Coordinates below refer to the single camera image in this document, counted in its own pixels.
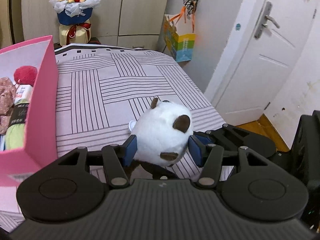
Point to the white door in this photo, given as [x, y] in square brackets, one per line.
[250, 80]

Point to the striped bed sheet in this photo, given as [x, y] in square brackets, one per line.
[112, 80]

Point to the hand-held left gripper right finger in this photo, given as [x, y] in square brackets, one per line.
[195, 151]

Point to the pink fluffy pompom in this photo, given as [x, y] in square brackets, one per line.
[25, 75]

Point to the pink cardboard box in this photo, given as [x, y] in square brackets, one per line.
[42, 105]

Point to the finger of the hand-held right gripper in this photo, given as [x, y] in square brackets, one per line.
[225, 135]

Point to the beige wardrobe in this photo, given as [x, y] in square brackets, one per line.
[140, 5]

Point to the colourful paper gift bag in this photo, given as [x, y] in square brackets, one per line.
[185, 47]

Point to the crochet flower bouquet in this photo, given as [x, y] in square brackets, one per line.
[75, 12]

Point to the floral fabric scrunchie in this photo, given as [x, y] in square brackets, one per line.
[6, 97]

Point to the white door frame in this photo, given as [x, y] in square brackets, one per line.
[215, 87]

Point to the round blue sticker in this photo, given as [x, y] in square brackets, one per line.
[238, 26]

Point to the white brown plush toy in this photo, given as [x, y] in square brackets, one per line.
[160, 130]

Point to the green yarn ball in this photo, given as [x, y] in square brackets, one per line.
[16, 137]

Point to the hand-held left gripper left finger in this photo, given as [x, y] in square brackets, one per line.
[130, 151]

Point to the light wooden cabinet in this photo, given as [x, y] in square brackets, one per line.
[3, 15]

